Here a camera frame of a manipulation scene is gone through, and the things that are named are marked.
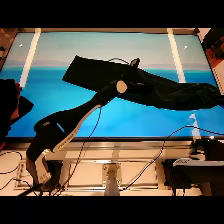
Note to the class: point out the blue jeans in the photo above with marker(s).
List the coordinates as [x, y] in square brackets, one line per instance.
[166, 91]

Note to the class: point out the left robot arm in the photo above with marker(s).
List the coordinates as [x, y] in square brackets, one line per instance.
[66, 123]

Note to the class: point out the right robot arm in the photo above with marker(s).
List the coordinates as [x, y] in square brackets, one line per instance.
[186, 175]

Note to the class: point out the heap of clothes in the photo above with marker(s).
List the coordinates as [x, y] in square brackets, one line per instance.
[8, 100]
[215, 41]

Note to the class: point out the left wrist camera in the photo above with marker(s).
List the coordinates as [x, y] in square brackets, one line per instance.
[135, 62]

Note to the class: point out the silver frame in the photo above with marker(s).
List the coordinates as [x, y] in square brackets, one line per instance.
[111, 176]

